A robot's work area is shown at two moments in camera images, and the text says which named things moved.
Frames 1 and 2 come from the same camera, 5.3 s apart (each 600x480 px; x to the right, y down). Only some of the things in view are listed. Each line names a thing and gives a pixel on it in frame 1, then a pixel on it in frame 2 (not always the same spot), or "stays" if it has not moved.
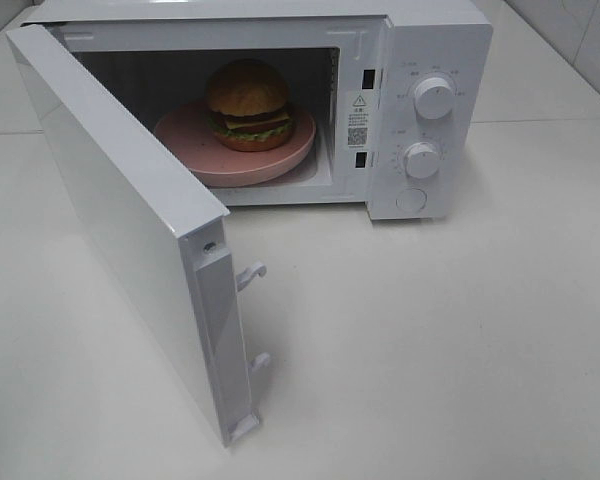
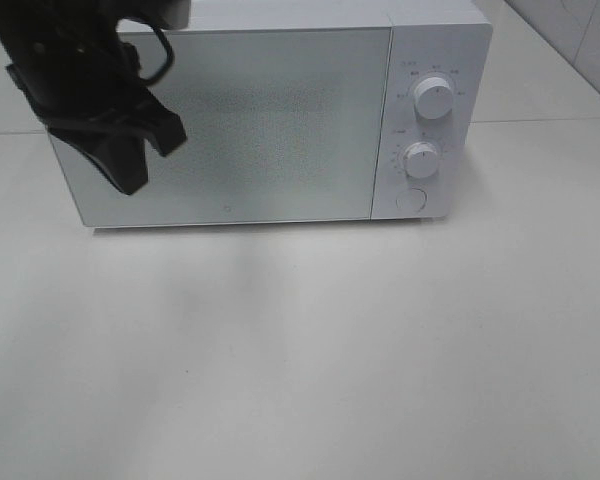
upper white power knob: x=433 y=98 stays
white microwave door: x=173 y=231 to x=281 y=123
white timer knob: x=422 y=160 stays
